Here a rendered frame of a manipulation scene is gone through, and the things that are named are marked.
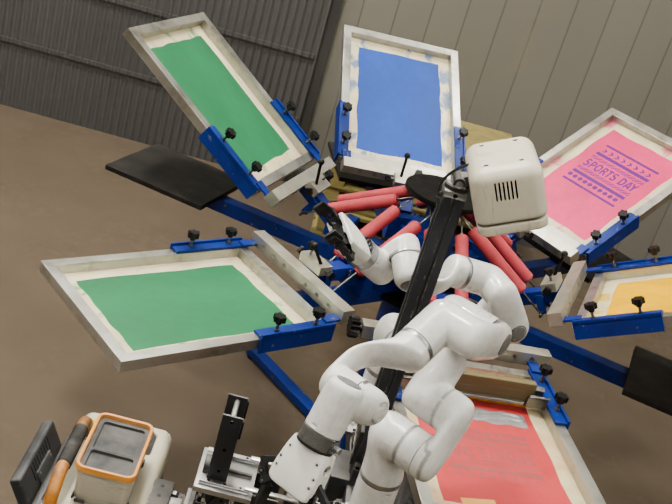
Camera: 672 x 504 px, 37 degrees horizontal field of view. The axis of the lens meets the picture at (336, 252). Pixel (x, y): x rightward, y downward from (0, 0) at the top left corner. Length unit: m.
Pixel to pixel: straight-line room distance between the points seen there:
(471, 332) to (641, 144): 2.90
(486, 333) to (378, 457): 0.37
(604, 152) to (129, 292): 2.38
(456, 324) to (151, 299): 1.53
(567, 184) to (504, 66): 2.34
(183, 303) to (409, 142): 1.68
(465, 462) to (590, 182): 1.94
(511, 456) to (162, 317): 1.17
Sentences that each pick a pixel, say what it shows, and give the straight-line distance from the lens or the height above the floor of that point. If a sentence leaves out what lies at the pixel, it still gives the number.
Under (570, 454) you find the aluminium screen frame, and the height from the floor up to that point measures 0.99.
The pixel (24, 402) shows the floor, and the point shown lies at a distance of 4.38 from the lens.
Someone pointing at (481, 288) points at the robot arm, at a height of 1.58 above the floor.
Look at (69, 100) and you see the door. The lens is 7.15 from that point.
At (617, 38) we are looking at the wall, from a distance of 6.88.
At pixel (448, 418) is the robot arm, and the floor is 1.51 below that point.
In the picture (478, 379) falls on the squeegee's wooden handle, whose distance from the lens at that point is 3.23.
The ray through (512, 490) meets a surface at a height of 0.96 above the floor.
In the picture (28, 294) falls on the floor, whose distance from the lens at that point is 5.09.
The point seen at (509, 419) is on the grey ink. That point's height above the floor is 0.96.
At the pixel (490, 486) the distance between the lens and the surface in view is 2.95.
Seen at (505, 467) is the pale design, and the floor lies 0.96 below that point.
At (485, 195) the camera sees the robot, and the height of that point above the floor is 1.94.
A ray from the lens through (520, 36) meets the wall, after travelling 6.78.
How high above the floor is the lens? 2.62
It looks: 25 degrees down
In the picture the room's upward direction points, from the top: 17 degrees clockwise
